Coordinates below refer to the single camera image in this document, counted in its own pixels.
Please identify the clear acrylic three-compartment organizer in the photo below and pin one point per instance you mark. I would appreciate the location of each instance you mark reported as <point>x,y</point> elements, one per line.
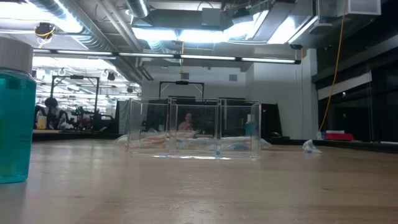
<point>218,130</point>

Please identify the yellow container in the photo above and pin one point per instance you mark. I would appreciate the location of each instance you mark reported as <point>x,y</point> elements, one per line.
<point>42,123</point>

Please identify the black gantry frame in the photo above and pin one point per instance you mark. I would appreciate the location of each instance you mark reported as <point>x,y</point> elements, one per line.
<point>97,93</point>
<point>182,82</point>

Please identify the small blue bottle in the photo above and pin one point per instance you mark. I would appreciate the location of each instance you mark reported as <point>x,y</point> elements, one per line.
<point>248,127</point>

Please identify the grey ceiling box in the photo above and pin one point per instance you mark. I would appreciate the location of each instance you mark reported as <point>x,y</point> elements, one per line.
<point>211,17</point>

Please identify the long ceiling light bar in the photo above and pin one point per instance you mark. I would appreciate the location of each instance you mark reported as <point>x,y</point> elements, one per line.
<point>205,57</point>

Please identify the blue toothbrush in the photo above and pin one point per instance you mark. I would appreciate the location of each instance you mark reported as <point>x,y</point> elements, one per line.
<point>309,146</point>
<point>241,147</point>

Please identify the teal mouthwash bottle white cap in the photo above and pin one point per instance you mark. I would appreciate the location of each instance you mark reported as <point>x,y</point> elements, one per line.
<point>15,124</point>

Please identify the red box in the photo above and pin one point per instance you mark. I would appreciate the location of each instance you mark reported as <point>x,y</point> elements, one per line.
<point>339,137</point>

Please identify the spiral metal ventilation duct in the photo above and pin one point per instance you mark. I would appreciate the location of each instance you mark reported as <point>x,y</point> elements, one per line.
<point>93,37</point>
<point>138,7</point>

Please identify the black cabinet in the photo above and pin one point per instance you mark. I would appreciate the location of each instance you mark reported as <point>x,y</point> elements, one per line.
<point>270,121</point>

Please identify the person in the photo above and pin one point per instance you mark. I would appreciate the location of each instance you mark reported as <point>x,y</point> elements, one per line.
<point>187,119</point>
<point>51,109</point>

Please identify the small white box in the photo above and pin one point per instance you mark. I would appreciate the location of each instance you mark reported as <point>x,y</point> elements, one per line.
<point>320,135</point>

